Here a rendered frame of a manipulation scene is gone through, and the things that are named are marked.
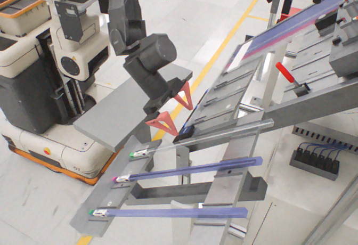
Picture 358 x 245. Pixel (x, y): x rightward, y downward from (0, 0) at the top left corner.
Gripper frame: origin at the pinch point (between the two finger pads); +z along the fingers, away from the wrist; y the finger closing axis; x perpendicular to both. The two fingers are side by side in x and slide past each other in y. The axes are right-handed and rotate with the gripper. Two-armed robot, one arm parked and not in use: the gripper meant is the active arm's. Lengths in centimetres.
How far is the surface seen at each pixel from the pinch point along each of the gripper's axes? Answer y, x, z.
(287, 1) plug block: 38.5, -23.3, -3.6
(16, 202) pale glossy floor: -13, 136, 11
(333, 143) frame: 41, -13, 54
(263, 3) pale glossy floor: 305, 83, 58
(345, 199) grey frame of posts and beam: 6.2, -22.7, 42.7
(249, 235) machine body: 11, 25, 71
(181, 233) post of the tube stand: -14.2, 16.0, 28.3
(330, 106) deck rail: 10.8, -29.2, 14.9
